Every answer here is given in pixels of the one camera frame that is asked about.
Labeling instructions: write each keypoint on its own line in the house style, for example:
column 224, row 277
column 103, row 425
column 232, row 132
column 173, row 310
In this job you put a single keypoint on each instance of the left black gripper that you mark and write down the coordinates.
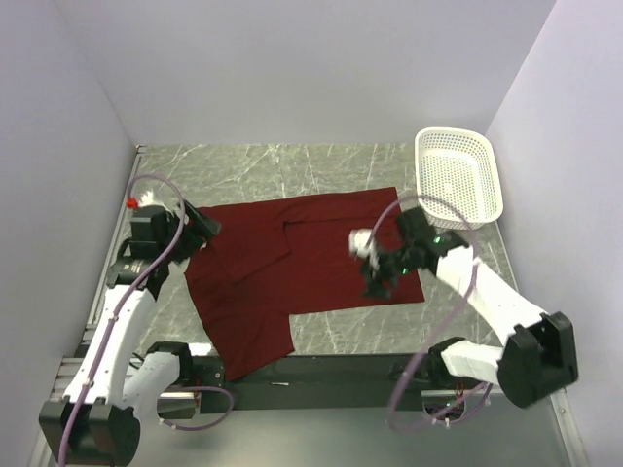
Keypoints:
column 204, row 228

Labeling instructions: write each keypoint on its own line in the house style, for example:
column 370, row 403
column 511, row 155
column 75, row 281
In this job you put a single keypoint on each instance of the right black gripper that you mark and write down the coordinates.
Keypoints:
column 374, row 286

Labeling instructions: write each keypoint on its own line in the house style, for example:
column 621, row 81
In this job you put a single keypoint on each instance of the dark red t-shirt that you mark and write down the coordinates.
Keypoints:
column 274, row 259

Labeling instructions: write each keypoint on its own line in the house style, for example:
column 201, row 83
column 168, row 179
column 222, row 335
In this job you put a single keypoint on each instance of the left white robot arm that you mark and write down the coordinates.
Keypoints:
column 98, row 418

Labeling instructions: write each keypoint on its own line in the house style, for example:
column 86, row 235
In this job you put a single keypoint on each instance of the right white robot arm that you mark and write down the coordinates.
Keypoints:
column 536, row 355

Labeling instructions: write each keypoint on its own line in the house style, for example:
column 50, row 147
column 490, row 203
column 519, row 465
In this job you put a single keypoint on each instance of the white perforated plastic basket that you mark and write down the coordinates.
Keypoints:
column 457, row 178

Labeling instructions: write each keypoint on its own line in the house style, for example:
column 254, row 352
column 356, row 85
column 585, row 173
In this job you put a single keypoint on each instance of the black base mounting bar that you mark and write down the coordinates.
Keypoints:
column 298, row 382

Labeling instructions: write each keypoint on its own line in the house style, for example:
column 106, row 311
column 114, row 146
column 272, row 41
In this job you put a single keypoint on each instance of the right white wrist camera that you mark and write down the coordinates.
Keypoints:
column 362, row 245

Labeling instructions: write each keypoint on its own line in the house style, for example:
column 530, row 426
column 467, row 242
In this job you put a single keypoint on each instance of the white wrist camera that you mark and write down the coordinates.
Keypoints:
column 362, row 245
column 145, row 200

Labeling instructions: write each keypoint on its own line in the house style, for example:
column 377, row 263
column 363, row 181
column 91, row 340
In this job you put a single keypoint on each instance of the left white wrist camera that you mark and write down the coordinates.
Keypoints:
column 145, row 200

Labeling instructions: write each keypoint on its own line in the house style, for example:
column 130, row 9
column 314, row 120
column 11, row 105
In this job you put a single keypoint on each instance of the aluminium frame rail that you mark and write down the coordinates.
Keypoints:
column 131, row 290

